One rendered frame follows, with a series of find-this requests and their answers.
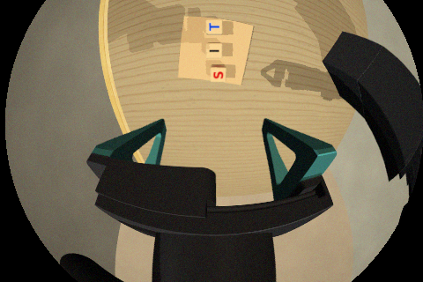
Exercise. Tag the cream letter block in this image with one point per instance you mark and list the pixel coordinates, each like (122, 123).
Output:
(218, 73)
(214, 26)
(214, 50)

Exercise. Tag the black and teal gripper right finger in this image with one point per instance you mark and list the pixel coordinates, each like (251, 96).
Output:
(313, 157)

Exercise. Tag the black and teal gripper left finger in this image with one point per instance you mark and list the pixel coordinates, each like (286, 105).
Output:
(123, 147)

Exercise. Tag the tan flat mat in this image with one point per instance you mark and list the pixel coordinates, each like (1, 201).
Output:
(235, 40)

